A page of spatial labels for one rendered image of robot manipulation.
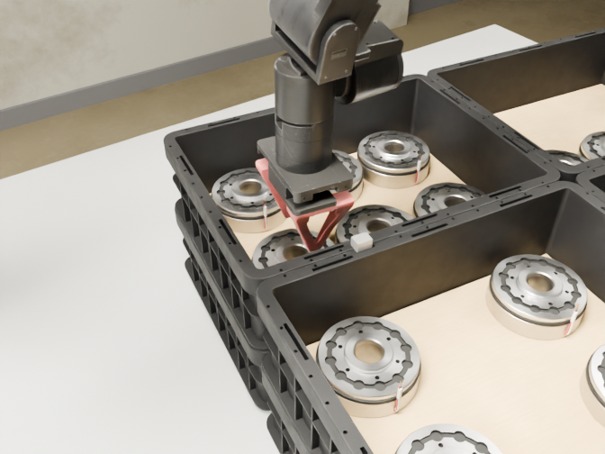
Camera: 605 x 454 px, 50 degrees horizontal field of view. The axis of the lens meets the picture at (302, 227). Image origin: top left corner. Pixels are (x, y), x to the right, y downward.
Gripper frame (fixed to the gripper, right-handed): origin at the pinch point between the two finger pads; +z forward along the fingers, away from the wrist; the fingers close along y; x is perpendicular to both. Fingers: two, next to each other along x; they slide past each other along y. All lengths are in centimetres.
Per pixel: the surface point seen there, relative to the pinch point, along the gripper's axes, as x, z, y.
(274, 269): 6.5, -2.4, -7.4
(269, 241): 2.4, 4.5, 3.9
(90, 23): -5, 59, 213
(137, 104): -16, 92, 202
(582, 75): -63, 4, 22
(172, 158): 9.9, -1.8, 16.3
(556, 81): -57, 4, 22
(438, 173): -26.7, 7.4, 10.9
